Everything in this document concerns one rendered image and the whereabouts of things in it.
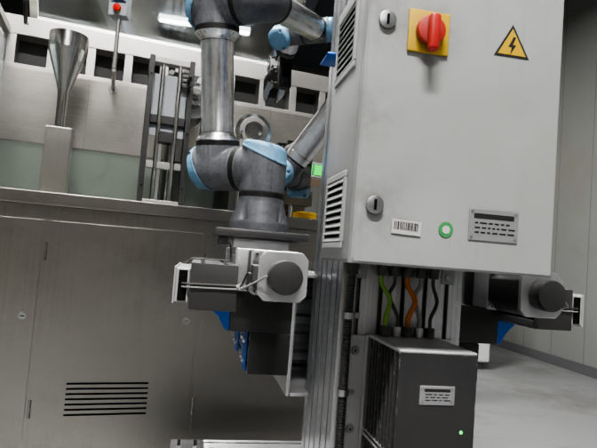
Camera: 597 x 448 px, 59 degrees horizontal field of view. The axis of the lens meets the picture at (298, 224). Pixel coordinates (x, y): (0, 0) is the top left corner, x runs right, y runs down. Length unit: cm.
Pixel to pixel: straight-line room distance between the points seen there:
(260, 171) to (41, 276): 82
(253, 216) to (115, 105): 130
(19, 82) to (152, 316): 117
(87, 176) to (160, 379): 97
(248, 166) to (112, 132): 119
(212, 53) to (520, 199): 86
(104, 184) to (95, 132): 22
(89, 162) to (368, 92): 174
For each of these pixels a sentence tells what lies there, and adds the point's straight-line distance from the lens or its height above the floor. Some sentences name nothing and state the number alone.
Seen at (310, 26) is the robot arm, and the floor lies 143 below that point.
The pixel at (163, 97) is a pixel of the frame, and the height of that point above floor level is 129.
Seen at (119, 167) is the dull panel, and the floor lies 108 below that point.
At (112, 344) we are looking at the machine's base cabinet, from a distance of 183.
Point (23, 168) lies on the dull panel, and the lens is 244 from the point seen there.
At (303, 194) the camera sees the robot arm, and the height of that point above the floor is 96.
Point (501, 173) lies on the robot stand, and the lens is 91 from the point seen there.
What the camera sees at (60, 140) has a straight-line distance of 217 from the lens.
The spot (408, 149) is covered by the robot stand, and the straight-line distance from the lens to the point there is 85.
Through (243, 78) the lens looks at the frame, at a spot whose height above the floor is 158.
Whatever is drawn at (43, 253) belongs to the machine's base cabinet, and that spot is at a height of 71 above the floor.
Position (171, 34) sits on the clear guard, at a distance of 257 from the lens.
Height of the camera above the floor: 77
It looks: 3 degrees up
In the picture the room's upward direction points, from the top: 4 degrees clockwise
